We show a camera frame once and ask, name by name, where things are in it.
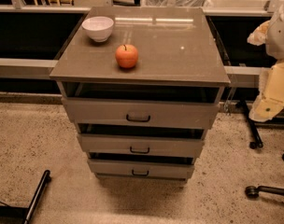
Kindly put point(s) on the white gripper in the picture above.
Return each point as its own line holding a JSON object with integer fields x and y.
{"x": 280, "y": 36}

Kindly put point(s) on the grey top drawer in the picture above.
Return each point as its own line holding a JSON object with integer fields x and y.
{"x": 140, "y": 113}

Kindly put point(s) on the grey drawer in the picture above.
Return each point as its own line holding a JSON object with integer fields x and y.
{"x": 141, "y": 169}
{"x": 140, "y": 113}
{"x": 138, "y": 145}

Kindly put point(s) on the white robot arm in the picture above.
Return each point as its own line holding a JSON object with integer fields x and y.
{"x": 274, "y": 43}

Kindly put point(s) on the grey drawer cabinet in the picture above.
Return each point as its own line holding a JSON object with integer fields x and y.
{"x": 178, "y": 62}

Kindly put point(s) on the grey bottom drawer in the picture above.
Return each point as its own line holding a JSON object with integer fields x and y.
{"x": 141, "y": 169}

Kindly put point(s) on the grey middle drawer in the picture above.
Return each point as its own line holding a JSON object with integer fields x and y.
{"x": 138, "y": 145}

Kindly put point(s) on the black chair base leg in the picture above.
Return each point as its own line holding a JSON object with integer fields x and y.
{"x": 257, "y": 141}

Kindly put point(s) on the black chair leg with caster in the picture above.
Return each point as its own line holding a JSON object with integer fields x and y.
{"x": 254, "y": 192}

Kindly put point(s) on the red apple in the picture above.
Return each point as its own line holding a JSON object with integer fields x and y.
{"x": 126, "y": 56}

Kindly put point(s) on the white bowl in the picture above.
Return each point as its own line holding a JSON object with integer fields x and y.
{"x": 99, "y": 28}

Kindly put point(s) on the black stand leg left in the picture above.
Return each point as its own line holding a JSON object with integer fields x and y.
{"x": 23, "y": 215}

